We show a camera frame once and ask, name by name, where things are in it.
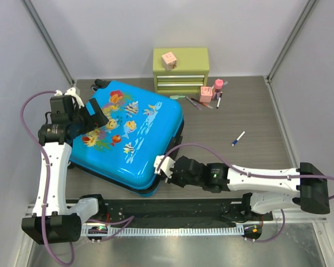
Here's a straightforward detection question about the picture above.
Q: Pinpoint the blue fish-print suitcase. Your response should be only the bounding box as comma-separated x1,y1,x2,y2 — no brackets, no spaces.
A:
70,79,184,196

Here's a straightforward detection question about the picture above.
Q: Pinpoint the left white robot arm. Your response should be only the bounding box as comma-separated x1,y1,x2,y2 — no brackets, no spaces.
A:
21,94,108,245

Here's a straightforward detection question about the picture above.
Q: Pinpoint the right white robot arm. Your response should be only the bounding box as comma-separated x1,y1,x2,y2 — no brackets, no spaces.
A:
154,156,330,220

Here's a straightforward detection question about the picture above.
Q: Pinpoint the white blue marker pen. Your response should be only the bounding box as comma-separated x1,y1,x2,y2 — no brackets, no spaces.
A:
231,131,245,147

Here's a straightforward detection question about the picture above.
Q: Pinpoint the pink silver pen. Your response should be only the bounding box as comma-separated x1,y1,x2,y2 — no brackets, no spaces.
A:
185,96,202,111

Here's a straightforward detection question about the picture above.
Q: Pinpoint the black white marker pen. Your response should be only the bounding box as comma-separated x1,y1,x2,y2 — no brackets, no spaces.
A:
216,92,223,109

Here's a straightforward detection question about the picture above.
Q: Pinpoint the mint green small tool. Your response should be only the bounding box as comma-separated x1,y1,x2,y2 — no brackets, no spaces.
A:
170,95,185,100

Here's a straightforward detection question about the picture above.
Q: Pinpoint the pink cube on table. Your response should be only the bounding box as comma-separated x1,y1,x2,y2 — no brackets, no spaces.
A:
199,86,213,103

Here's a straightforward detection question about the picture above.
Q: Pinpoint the pink cube on cabinet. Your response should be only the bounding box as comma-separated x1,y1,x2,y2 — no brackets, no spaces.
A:
161,52,177,71

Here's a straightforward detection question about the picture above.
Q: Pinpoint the pink capped bottle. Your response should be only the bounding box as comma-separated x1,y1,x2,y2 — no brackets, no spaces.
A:
212,79,224,100

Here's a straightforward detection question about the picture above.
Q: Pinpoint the green drawer cabinet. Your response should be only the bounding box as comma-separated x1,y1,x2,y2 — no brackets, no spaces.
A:
153,47,209,93

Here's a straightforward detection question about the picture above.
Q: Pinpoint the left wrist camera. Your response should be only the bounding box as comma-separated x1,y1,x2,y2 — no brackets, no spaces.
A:
54,86,85,109

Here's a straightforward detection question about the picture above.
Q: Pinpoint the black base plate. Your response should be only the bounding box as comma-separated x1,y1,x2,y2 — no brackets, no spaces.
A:
92,199,273,229

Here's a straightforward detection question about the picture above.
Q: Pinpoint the aluminium rail frame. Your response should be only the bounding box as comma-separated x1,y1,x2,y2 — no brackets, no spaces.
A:
22,201,328,237

